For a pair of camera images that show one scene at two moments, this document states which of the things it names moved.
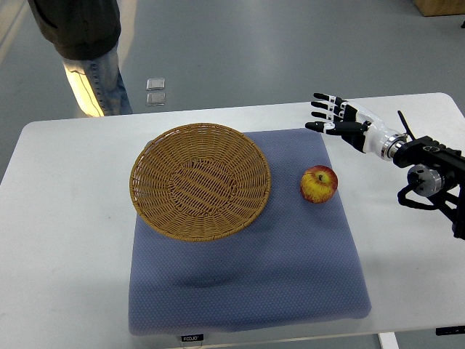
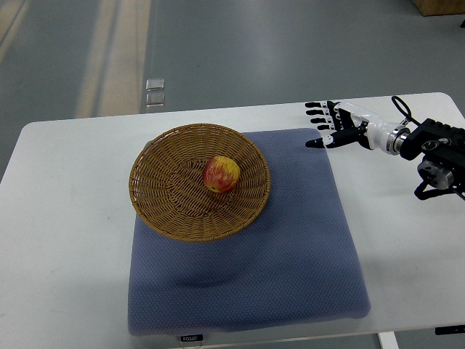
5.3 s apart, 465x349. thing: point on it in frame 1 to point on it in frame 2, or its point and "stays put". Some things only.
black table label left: [192, 337] stays put
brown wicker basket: [200, 182] stays put
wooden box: [440, 7] stays put
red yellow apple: [318, 184] to [221, 174]
